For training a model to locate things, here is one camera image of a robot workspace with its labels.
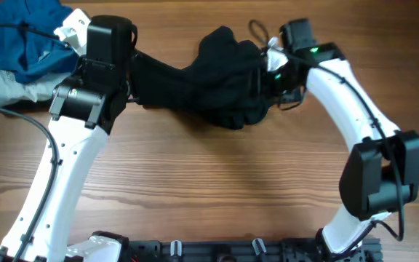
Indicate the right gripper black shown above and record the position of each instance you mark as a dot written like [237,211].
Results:
[272,75]

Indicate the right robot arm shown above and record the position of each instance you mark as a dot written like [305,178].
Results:
[381,174]

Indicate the light blue white garment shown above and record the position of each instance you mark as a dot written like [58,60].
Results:
[31,66]

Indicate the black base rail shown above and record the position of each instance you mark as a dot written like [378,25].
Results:
[257,250]

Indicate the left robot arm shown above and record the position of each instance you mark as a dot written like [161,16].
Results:
[84,108]

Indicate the dark folded garment under pile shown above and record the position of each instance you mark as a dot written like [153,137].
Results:
[20,105]

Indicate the blue crumpled garment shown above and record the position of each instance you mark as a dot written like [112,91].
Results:
[41,15]

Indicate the black shorts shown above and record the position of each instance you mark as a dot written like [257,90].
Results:
[223,85]

